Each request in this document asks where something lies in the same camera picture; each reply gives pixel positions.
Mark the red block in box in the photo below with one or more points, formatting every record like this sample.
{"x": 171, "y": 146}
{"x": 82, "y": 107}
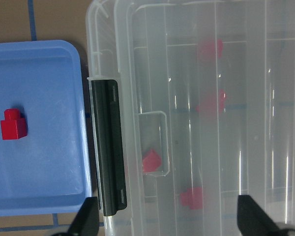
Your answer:
{"x": 151, "y": 161}

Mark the red block near box edge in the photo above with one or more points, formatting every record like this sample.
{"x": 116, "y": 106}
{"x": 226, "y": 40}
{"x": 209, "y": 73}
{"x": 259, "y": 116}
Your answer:
{"x": 192, "y": 198}

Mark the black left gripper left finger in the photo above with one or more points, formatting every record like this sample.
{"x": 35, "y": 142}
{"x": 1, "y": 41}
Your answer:
{"x": 86, "y": 222}

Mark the red block under lid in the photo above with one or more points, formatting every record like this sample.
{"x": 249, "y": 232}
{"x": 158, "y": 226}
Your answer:
{"x": 210, "y": 49}
{"x": 212, "y": 104}

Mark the clear plastic box lid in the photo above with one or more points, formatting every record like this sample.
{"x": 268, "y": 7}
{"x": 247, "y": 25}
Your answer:
{"x": 223, "y": 110}

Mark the clear plastic storage box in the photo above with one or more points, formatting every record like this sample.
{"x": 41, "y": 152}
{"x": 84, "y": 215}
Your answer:
{"x": 199, "y": 118}

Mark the red block from tray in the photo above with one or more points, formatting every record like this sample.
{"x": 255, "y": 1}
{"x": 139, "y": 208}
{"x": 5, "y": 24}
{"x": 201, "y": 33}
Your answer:
{"x": 13, "y": 126}

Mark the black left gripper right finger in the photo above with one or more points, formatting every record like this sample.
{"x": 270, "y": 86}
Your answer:
{"x": 252, "y": 220}

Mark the blue plastic tray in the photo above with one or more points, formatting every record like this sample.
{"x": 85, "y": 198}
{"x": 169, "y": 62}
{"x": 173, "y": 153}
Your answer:
{"x": 46, "y": 171}

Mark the black box latch handle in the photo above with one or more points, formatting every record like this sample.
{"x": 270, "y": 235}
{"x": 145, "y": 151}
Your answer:
{"x": 106, "y": 113}

